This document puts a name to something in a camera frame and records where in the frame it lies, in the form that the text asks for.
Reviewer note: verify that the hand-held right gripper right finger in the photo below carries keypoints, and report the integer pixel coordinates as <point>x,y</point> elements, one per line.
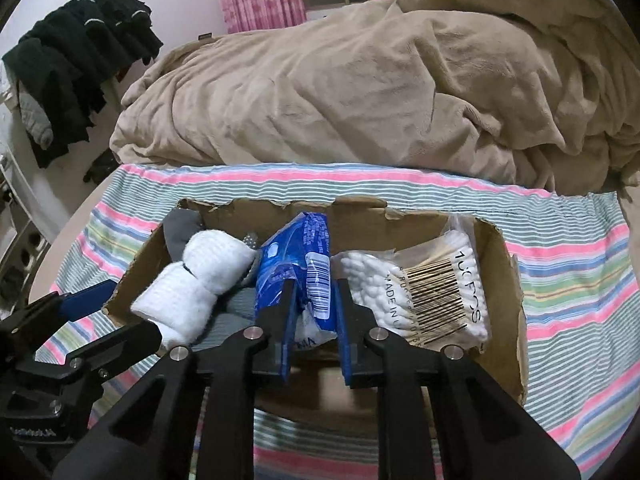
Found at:
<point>344,335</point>

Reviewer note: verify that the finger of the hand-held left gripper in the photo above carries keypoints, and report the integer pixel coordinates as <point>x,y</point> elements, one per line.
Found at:
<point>87,300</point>
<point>120,347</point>

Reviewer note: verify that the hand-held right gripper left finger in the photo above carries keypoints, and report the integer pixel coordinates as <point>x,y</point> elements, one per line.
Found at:
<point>286,330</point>

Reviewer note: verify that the blue tissue packet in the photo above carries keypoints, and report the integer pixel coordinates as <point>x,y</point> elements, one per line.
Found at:
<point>290,255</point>

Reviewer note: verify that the cotton swab bag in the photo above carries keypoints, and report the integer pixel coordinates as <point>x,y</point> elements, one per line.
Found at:
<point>400,280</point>

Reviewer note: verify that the black white patterned sock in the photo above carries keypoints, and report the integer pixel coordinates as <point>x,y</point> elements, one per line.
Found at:
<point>251,240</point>

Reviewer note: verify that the white sock bundle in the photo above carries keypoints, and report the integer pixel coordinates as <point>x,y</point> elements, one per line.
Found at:
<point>195,280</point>

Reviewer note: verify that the brown cardboard box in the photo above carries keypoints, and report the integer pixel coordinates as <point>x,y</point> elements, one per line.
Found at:
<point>500,320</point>

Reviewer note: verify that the brown bed sheet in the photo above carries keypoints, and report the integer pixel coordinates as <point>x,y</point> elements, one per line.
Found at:
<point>75,225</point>

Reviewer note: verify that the grey quilted garment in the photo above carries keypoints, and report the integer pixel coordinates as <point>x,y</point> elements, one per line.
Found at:
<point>35,115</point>

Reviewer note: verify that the black hanging coat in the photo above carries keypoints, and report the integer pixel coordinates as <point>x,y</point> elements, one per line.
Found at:
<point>60,90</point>

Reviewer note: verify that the striped blanket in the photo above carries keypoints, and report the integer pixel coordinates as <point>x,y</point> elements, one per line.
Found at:
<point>565,270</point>

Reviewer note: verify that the beige duvet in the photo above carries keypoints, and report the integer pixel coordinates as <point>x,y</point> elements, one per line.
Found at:
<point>350,85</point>

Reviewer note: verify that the black hanging jacket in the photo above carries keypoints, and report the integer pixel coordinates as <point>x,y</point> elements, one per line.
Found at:
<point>120,20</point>

